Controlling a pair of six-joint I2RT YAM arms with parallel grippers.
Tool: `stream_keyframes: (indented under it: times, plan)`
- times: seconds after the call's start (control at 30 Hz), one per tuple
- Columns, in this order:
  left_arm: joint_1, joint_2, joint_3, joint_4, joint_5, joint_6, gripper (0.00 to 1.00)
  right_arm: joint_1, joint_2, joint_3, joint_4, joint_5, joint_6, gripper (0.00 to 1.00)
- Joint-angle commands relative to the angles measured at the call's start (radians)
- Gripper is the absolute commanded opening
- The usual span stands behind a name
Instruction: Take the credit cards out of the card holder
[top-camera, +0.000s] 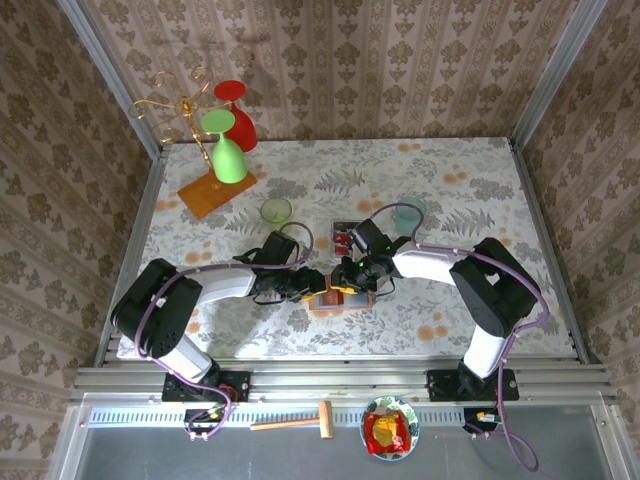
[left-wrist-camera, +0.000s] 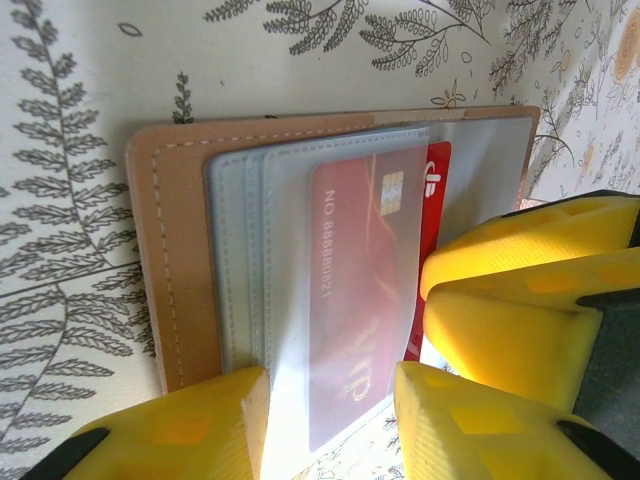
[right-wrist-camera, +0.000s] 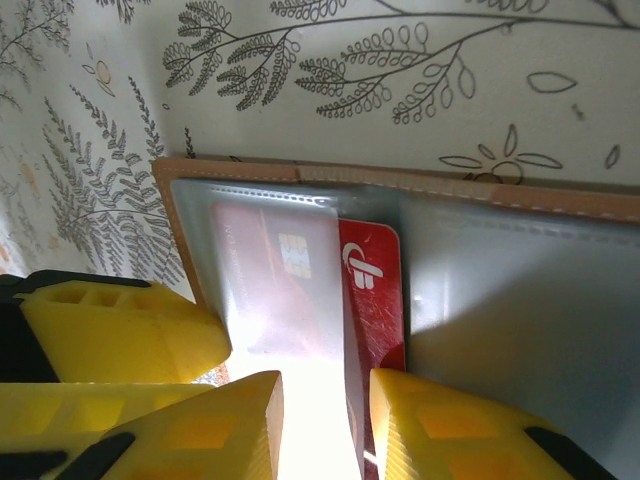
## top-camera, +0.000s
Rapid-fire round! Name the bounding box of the clear acrylic box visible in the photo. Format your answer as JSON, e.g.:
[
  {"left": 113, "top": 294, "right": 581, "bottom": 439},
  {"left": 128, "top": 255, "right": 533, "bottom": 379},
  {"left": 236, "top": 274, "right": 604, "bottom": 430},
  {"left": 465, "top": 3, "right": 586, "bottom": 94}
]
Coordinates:
[{"left": 330, "top": 218, "right": 369, "bottom": 259}]

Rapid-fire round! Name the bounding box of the blue plastic tumbler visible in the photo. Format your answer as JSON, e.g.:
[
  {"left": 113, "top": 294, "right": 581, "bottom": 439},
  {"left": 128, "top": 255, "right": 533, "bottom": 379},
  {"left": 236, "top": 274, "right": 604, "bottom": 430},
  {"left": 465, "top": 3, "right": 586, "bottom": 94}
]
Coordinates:
[{"left": 393, "top": 195, "right": 429, "bottom": 235}]

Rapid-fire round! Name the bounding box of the green plastic tumbler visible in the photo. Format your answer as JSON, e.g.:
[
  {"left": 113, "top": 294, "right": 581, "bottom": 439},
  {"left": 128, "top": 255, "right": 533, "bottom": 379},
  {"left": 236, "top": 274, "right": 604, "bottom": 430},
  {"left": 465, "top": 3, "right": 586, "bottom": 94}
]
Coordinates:
[{"left": 259, "top": 197, "right": 294, "bottom": 238}]

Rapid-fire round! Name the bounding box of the floral tablecloth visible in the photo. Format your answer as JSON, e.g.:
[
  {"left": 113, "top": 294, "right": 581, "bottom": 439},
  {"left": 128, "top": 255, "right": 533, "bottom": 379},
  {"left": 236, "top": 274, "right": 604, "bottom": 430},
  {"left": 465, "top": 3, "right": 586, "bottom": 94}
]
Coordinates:
[{"left": 117, "top": 137, "right": 577, "bottom": 360}]

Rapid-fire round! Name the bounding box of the wooden mallet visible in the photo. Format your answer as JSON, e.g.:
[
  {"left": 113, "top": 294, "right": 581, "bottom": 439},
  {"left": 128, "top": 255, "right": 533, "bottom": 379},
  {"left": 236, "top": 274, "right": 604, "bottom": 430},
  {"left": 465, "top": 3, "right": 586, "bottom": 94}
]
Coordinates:
[{"left": 249, "top": 399, "right": 335, "bottom": 440}]

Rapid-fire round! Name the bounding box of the patterned ceramic bowl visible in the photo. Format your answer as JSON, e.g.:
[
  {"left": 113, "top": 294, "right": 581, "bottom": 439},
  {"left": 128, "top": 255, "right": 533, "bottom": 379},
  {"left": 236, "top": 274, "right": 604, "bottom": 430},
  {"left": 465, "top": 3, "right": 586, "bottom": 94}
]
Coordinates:
[{"left": 359, "top": 394, "right": 421, "bottom": 463}]

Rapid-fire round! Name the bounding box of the green wine glass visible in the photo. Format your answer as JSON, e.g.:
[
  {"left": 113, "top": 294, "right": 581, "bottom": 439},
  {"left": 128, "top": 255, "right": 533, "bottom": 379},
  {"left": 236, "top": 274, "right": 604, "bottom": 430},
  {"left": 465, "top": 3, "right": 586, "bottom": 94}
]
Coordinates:
[{"left": 199, "top": 109, "right": 249, "bottom": 184}]

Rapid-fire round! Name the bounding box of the red snack packet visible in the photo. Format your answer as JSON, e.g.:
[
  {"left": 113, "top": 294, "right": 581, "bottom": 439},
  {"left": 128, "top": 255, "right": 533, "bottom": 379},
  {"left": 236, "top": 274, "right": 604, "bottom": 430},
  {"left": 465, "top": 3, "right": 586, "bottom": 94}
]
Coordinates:
[{"left": 363, "top": 410, "right": 412, "bottom": 456}]

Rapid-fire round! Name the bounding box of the black connector board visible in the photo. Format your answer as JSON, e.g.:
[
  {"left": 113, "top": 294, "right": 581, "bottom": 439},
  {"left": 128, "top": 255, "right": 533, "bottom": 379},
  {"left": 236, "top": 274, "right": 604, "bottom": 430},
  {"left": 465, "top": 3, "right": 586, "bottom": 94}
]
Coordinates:
[
  {"left": 462, "top": 407, "right": 507, "bottom": 435},
  {"left": 183, "top": 408, "right": 225, "bottom": 435}
]

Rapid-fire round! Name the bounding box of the red wine glass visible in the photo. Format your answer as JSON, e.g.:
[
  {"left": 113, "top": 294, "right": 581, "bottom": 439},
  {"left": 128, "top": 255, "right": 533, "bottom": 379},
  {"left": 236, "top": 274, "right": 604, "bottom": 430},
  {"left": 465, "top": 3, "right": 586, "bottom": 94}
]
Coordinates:
[{"left": 213, "top": 79, "right": 259, "bottom": 153}]

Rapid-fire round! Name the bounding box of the slotted metal strip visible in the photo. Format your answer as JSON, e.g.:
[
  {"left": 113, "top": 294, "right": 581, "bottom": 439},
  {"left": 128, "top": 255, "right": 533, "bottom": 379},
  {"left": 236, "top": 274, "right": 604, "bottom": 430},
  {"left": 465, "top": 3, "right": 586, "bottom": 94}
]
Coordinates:
[{"left": 87, "top": 405, "right": 599, "bottom": 430}]

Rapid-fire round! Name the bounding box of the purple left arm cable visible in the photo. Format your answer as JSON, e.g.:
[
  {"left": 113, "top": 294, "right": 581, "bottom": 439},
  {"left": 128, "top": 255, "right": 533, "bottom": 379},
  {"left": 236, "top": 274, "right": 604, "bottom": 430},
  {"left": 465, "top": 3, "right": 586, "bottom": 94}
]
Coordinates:
[{"left": 133, "top": 222, "right": 315, "bottom": 442}]

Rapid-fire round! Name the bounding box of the aluminium front rail beam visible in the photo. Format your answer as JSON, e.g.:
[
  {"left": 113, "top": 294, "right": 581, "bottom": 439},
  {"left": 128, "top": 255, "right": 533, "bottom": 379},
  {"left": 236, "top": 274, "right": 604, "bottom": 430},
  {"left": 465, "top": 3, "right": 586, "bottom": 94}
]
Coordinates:
[{"left": 69, "top": 358, "right": 621, "bottom": 405}]

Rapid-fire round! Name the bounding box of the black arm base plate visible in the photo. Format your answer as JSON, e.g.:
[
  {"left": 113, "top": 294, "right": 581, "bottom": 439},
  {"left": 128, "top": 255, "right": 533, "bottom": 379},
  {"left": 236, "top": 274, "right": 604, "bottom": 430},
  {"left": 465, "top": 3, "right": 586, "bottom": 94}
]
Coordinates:
[
  {"left": 425, "top": 368, "right": 520, "bottom": 403},
  {"left": 161, "top": 370, "right": 252, "bottom": 404}
]

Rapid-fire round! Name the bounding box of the gold wire glass rack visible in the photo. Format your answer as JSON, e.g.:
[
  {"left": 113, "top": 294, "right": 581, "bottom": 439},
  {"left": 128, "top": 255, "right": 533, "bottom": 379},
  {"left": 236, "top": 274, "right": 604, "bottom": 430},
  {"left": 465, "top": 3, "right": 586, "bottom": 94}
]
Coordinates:
[{"left": 128, "top": 67, "right": 258, "bottom": 220}]

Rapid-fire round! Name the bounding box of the aluminium side rail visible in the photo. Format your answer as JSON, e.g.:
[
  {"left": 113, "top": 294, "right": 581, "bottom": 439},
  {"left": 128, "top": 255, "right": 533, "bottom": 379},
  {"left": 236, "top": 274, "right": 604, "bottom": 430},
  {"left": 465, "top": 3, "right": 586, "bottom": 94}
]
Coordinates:
[
  {"left": 93, "top": 144, "right": 170, "bottom": 366},
  {"left": 507, "top": 137, "right": 604, "bottom": 366}
]

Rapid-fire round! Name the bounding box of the aluminium frame post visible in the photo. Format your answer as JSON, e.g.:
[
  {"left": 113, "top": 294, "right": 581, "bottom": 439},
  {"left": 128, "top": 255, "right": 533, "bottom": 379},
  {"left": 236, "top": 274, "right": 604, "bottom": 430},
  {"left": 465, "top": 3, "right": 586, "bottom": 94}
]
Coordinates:
[
  {"left": 508, "top": 0, "right": 610, "bottom": 151},
  {"left": 55, "top": 0, "right": 169, "bottom": 161}
]

